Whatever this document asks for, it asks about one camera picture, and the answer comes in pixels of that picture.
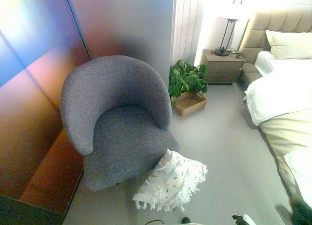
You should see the dark metal table lamp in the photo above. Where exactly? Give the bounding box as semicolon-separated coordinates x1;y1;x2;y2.
214;17;239;57

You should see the white pleated curtain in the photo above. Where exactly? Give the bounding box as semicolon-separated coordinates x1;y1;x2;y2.
172;0;205;66

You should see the woven wicker basket tray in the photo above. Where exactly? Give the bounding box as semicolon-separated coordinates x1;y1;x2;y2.
170;92;208;117

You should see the green leafy potted plant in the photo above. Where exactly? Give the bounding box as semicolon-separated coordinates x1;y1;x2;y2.
169;60;209;99

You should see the cream bed pillow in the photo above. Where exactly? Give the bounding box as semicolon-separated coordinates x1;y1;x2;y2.
265;29;312;60

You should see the beige bedspread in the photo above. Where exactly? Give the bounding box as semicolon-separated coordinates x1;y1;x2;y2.
258;107;312;204

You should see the glossy brown wardrobe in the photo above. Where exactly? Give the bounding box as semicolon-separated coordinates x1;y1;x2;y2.
0;0;175;201

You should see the beige padded headboard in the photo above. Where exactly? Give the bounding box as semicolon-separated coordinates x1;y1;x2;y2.
237;10;312;83

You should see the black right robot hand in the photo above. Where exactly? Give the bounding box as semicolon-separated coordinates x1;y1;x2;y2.
232;214;255;225

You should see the brown wooden nightstand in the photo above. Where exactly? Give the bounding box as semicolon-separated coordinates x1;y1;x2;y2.
201;49;246;85

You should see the white folded blanket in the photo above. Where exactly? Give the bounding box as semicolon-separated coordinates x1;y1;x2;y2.
284;146;312;201

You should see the grey fabric tub armchair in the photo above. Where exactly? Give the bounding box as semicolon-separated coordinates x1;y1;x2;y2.
60;55;180;192

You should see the dark green fuzzy item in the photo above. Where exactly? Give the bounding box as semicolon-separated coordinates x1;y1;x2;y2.
290;199;312;225

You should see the white fringed throw pillow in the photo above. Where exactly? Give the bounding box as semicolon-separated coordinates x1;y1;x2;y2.
132;148;209;213

